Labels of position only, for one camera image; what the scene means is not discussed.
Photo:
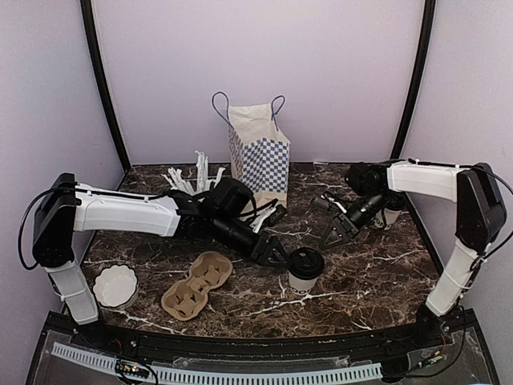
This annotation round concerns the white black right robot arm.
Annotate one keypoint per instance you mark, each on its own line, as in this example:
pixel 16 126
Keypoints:
pixel 465 196

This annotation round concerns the brown cardboard cup carrier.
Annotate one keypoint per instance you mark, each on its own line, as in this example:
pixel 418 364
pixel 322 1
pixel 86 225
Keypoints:
pixel 186 298

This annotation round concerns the right black frame post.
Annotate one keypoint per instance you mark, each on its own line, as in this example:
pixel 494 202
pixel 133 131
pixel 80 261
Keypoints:
pixel 416 78

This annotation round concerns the white wrapped straw upright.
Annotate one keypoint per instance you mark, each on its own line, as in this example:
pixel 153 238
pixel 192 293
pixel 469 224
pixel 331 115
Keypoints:
pixel 202 182

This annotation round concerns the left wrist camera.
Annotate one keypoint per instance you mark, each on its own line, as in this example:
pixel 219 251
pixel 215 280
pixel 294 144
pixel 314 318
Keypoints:
pixel 268 216

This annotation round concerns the white wrapped straw right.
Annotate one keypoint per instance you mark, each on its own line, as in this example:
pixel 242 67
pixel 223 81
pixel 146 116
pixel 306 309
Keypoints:
pixel 216 180

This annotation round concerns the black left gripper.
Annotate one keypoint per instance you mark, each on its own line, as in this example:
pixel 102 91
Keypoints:
pixel 260 257

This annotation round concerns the blue checkered paper bag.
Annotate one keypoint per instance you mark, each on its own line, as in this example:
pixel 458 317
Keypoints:
pixel 259 150

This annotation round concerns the white fluted ceramic dish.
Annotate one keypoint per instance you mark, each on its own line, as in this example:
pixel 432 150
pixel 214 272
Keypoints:
pixel 116 287

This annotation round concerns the white paper coffee cup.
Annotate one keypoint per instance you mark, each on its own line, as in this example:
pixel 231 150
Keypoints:
pixel 301 286

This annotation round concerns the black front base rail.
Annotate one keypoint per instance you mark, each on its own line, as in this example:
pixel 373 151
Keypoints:
pixel 378 345

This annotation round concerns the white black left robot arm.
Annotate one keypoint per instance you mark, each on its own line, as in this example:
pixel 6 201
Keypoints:
pixel 69 207

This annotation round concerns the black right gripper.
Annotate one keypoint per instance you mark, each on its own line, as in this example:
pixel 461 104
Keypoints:
pixel 348 227

